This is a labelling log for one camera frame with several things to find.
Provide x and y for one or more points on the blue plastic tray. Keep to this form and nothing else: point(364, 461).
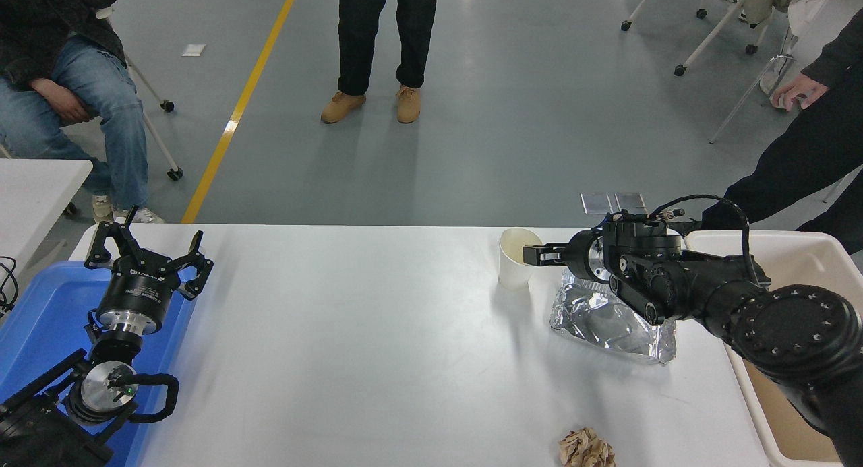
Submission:
point(47, 319)

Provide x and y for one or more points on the metal floor plate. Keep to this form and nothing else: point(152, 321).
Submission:
point(631, 201)
point(597, 203)

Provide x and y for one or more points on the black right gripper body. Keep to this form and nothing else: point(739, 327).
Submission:
point(578, 258)

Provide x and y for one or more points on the crumpled tan paper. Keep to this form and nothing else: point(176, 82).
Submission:
point(586, 450)

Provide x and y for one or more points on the white paper scrap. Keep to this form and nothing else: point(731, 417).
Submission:
point(194, 50)

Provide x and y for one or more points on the large pale bin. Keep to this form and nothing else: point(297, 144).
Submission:
point(809, 251)

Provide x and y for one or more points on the silver foil tray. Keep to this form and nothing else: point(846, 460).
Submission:
point(607, 332)

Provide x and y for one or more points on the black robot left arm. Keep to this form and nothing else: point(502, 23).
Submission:
point(101, 386)

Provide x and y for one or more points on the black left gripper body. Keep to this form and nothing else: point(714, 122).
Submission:
point(138, 292)

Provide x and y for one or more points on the white paper cup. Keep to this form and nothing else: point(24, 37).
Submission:
point(512, 271)

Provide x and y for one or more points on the seated person's right hand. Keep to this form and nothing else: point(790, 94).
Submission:
point(64, 103)

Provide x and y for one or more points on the white side table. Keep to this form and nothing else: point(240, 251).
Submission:
point(34, 197)

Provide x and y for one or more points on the person's hand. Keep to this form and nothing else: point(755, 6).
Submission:
point(799, 91)

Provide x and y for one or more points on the wheeled chair with white legs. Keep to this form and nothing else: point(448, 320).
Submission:
point(175, 174)
point(679, 70)

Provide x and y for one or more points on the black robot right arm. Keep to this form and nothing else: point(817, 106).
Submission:
point(795, 332)

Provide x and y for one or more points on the seated person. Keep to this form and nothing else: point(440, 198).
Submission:
point(101, 96)

